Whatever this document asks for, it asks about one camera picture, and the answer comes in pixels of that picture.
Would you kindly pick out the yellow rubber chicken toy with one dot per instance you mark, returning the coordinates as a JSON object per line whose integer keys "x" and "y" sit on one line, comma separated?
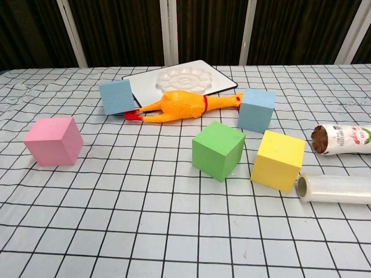
{"x": 179, "y": 105}

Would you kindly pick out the clear cling film roll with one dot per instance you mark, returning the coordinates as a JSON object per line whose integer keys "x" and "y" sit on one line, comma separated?
{"x": 339, "y": 189}

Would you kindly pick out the white board with black rim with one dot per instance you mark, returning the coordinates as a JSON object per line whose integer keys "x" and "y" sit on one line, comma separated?
{"x": 139, "y": 82}

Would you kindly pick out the blue checkered tablecloth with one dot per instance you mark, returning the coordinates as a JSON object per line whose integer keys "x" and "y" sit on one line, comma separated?
{"x": 145, "y": 217}

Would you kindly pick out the green foam cube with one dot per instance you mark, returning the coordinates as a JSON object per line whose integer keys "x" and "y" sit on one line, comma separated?
{"x": 214, "y": 153}

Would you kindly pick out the yellow foam cube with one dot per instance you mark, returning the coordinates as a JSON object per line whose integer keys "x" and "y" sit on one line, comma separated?
{"x": 275, "y": 168}

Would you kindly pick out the blue foam cube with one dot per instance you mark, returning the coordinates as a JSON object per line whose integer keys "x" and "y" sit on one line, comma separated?
{"x": 116, "y": 97}
{"x": 256, "y": 113}

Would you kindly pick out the white flower paint palette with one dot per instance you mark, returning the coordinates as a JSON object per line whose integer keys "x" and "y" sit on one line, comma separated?
{"x": 185, "y": 79}

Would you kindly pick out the pink foam cube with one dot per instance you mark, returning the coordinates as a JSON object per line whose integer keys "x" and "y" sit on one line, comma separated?
{"x": 52, "y": 144}

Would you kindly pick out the white drink bottle yellow cap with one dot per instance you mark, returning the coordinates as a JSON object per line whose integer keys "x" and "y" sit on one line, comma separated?
{"x": 345, "y": 140}

